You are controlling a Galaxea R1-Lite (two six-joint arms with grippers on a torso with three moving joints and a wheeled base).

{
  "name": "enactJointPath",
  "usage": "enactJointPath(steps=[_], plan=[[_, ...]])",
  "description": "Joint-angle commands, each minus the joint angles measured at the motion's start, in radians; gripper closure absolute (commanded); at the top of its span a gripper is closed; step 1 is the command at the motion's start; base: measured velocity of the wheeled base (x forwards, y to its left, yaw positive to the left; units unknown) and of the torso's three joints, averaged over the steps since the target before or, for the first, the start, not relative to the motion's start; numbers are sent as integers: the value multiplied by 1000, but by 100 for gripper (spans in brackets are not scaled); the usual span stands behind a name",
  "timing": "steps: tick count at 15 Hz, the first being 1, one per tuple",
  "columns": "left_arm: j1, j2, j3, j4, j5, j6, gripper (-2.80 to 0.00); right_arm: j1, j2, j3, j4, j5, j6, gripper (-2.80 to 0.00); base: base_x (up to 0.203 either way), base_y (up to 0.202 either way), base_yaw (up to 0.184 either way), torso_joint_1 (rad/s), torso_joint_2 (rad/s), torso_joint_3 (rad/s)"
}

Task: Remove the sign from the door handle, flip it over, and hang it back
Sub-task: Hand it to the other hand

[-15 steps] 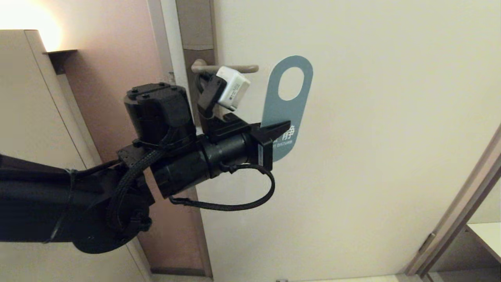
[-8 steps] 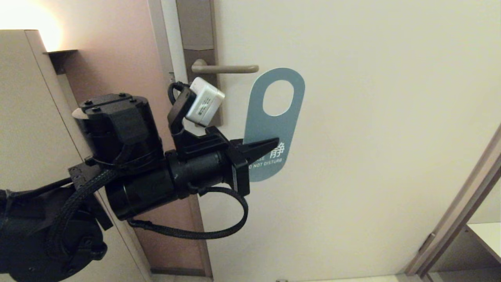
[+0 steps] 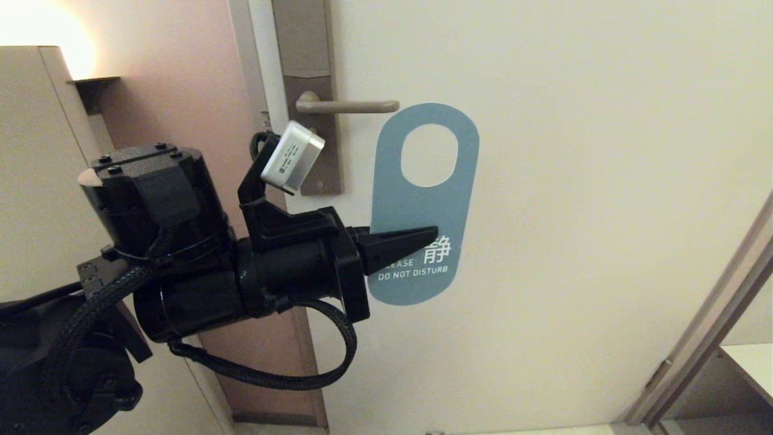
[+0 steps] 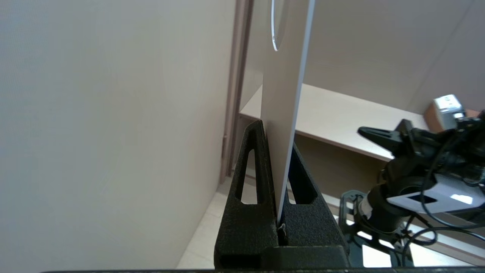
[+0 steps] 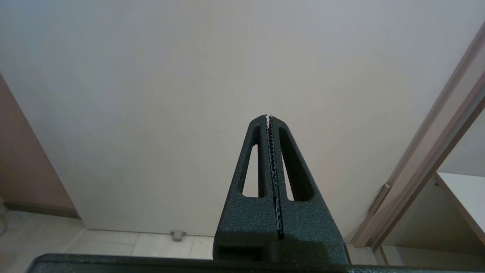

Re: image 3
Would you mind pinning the dark wall lamp bracket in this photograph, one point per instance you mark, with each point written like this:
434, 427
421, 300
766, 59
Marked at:
93, 89

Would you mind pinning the brown door lock plate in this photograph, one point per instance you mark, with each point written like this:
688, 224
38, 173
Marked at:
302, 36

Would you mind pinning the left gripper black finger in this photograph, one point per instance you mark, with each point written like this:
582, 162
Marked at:
392, 244

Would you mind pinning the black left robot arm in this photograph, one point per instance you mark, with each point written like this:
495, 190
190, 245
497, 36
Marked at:
169, 199

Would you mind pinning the cream door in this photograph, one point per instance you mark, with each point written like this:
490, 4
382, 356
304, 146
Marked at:
543, 302

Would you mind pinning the black left camera bracket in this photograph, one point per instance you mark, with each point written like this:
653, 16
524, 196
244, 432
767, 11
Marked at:
284, 226

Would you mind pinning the beige cabinet panel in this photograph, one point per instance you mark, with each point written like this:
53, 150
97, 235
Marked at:
36, 121

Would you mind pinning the blue do-not-disturb door hanger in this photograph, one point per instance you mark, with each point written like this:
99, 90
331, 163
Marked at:
423, 205

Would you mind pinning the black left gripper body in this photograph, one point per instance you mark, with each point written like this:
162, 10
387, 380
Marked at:
302, 272

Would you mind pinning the pale wardrobe shelf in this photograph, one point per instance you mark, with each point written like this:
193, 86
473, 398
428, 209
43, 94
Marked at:
755, 362

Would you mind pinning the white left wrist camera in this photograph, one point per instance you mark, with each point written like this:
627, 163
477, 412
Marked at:
293, 157

